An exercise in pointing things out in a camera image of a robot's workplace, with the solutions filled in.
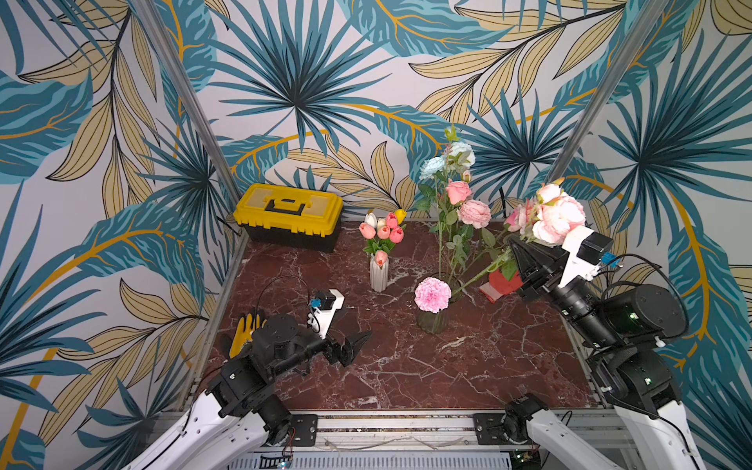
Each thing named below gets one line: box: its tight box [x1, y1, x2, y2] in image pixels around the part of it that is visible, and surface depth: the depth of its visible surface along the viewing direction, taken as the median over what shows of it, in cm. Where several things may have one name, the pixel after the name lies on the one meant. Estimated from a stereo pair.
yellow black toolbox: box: [233, 183, 344, 254], surface depth 102 cm
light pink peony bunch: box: [504, 183, 587, 245], surface depth 41 cm
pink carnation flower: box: [414, 277, 453, 315], surface depth 62 cm
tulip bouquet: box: [358, 209, 408, 267], surface depth 77 cm
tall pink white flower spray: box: [414, 124, 493, 281], surface depth 70 cm
